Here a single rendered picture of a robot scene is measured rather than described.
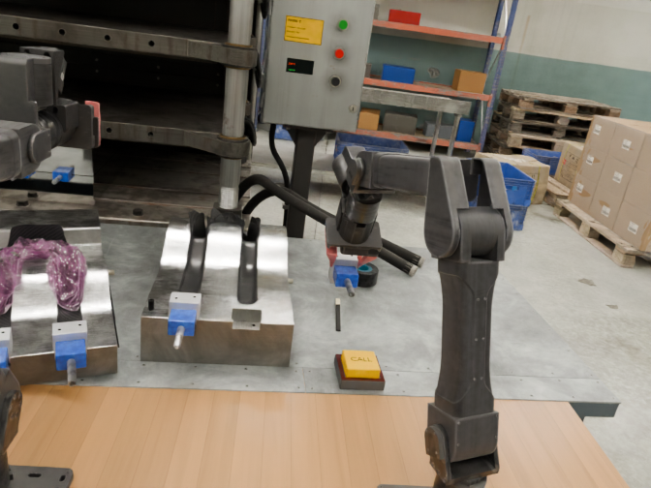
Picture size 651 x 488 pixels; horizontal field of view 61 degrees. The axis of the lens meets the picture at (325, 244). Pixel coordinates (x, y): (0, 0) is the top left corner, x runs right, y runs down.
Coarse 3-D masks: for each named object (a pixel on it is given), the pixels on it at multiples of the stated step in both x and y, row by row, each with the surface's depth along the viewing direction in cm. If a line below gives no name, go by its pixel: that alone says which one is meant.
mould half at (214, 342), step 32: (224, 224) 124; (224, 256) 117; (160, 288) 103; (224, 288) 107; (288, 288) 110; (160, 320) 93; (224, 320) 95; (288, 320) 97; (160, 352) 96; (192, 352) 96; (224, 352) 97; (256, 352) 98; (288, 352) 99
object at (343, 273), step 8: (344, 256) 109; (352, 256) 110; (336, 264) 108; (344, 264) 108; (352, 264) 108; (328, 272) 111; (336, 272) 105; (344, 272) 105; (352, 272) 105; (336, 280) 105; (344, 280) 105; (352, 280) 105; (352, 288) 101; (352, 296) 100
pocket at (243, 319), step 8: (232, 312) 99; (240, 312) 100; (248, 312) 100; (256, 312) 100; (240, 320) 100; (248, 320) 100; (256, 320) 101; (232, 328) 96; (240, 328) 96; (248, 328) 96; (256, 328) 97
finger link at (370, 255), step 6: (342, 252) 101; (348, 252) 101; (354, 252) 101; (360, 252) 101; (366, 252) 101; (372, 252) 102; (378, 252) 102; (360, 258) 108; (366, 258) 102; (372, 258) 102; (360, 264) 107
